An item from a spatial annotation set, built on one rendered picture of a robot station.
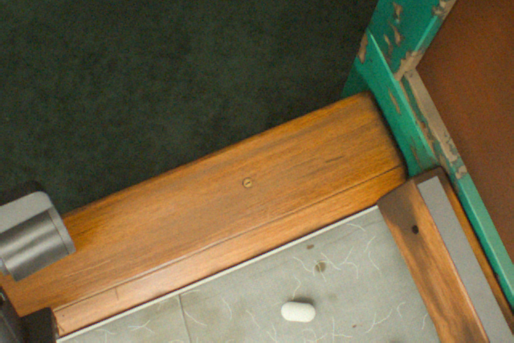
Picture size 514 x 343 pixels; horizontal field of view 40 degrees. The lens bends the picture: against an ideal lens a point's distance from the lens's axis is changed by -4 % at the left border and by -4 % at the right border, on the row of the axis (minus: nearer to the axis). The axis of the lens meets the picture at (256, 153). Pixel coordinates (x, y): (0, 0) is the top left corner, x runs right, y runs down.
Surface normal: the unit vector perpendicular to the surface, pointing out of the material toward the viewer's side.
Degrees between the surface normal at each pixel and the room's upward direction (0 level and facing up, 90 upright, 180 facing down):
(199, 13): 0
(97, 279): 0
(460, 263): 0
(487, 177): 90
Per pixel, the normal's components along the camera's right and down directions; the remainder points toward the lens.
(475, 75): -0.92, 0.38
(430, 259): -0.83, 0.26
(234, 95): 0.02, -0.25
